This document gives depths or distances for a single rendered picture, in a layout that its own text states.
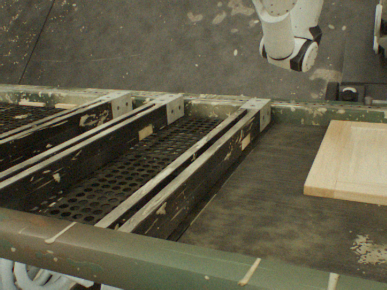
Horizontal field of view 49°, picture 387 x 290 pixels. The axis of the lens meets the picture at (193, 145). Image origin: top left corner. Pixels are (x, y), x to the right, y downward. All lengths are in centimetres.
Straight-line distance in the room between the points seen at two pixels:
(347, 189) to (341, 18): 178
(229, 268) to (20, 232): 11
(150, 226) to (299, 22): 66
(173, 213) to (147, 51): 213
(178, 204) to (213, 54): 192
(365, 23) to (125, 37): 147
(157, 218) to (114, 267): 46
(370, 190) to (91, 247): 70
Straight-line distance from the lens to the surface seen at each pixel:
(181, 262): 19
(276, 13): 91
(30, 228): 24
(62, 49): 317
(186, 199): 76
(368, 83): 214
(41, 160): 93
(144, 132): 120
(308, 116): 132
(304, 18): 111
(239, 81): 245
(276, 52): 105
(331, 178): 90
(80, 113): 128
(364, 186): 88
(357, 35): 229
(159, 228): 68
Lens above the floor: 211
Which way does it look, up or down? 62 degrees down
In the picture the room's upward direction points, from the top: 46 degrees counter-clockwise
